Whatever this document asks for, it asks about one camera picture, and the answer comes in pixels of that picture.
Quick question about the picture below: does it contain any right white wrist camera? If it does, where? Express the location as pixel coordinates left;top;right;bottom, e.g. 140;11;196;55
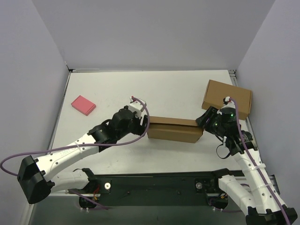
223;96;231;105

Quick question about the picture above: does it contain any aluminium frame rail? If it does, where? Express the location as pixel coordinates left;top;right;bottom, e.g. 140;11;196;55
269;174;280;195

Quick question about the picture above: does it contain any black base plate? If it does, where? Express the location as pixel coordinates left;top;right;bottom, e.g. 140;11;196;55
70;171;249;207

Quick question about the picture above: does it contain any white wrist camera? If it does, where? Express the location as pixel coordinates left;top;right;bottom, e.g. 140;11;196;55
128;96;144;119
223;96;231;105

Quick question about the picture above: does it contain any folded brown cardboard box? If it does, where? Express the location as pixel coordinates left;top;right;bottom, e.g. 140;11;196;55
201;79;253;120

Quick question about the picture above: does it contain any brown cardboard box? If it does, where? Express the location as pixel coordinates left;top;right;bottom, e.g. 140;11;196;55
147;116;203;143
201;79;253;120

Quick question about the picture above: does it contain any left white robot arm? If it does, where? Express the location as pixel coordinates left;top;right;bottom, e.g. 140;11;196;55
17;102;149;204

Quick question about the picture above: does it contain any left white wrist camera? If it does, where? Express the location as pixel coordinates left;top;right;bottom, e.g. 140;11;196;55
128;96;144;119

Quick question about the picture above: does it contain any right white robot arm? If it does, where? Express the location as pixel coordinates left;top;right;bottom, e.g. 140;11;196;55
196;105;298;225

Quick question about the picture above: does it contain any small pink box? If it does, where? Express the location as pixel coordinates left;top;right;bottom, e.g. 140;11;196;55
71;95;96;116

